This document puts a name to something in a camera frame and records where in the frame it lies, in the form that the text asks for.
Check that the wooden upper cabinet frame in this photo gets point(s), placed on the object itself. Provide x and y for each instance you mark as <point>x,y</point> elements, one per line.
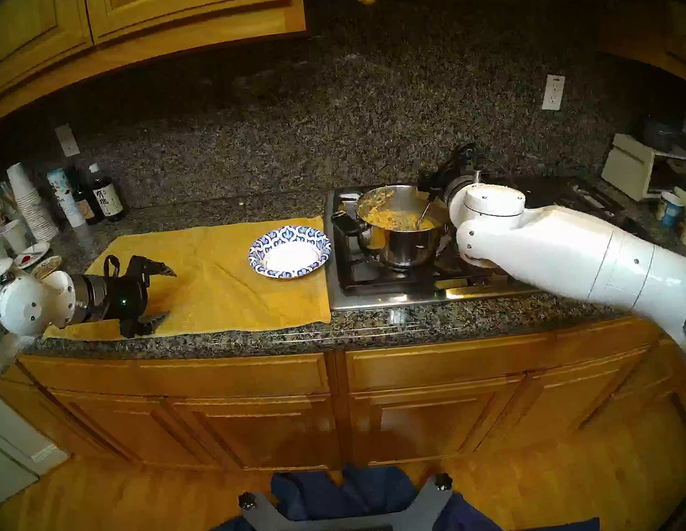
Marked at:
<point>200,38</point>

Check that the stainless steel pot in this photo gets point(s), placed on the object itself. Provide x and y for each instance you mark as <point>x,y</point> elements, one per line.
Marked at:
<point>406,251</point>

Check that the blue patterned paper bowl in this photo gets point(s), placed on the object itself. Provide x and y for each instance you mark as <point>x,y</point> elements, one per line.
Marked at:
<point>267,246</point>

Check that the wooden lower cabinet door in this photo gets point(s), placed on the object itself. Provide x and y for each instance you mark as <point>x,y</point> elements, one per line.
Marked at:
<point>428,421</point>
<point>140,432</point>
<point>263,431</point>
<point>555,397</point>

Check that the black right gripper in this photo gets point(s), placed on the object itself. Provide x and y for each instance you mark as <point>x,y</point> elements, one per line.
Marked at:
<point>460,162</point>

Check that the white toaster oven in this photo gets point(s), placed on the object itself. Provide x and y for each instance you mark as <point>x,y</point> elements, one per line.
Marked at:
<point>624,165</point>

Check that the white wall outlet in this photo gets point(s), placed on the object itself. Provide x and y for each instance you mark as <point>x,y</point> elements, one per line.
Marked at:
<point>66,141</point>
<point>553,92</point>

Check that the soy sauce bottle white label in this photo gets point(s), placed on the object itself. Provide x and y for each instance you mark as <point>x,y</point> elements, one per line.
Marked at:
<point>108,199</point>

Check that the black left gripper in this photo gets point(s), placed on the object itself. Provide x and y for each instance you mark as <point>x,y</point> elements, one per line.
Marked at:
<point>128,295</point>

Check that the wooden cabinet frame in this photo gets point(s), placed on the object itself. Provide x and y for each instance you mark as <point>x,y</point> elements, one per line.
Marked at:
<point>200,38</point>
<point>340,403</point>

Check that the black base knob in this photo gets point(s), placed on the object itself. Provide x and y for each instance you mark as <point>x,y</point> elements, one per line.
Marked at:
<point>443,481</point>
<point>247,500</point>

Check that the dark kettle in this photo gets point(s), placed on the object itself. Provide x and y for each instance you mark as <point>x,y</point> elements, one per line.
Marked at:
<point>657,132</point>

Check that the small dark sauce bottle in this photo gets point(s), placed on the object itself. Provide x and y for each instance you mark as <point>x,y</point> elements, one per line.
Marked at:
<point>86,208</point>

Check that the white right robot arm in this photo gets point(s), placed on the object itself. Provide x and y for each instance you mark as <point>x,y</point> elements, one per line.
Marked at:
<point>562,249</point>

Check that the yellow towel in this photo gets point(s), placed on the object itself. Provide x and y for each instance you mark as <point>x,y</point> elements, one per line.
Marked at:
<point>216,282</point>

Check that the cooked oatmeal mass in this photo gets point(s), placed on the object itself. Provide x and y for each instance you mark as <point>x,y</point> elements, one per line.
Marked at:
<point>393,216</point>

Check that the wooden corner wall cabinet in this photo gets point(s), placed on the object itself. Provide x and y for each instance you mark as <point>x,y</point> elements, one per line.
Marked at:
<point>684,44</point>

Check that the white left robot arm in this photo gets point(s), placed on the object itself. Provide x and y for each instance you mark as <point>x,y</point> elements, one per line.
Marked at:
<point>28,307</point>

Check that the blue printed paper cup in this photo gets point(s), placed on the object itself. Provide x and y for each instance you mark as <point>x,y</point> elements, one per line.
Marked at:
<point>671,211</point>

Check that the white saucer red smear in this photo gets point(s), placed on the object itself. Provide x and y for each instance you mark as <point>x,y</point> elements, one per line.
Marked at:
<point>33,251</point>

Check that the steel gas stove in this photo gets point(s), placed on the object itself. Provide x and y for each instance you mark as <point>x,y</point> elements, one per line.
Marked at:
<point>382,288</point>

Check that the wooden lower cabinet frame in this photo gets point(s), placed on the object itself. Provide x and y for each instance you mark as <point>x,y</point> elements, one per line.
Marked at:
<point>340,403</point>

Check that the stack of paper cups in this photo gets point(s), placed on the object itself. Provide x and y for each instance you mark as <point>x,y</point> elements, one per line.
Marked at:
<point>35,211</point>

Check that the metal ladle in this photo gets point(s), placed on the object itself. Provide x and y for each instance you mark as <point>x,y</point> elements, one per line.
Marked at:
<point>427,212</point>

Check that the white blue cylindrical canister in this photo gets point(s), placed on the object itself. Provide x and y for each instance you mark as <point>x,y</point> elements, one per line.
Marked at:
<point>67,201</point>

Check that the wooden drawer front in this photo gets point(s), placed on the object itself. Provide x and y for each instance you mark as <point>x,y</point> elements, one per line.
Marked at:
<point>598,340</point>
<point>232,376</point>
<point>446,361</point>
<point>78,369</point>

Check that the dark blue cloth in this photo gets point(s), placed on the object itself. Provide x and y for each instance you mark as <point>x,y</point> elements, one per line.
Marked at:
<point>320,495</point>

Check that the white kitchen appliance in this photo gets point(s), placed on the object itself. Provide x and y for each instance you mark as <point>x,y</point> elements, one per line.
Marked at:
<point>1,454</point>

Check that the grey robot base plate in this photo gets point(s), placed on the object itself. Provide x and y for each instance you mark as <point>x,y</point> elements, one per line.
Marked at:
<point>421,517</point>

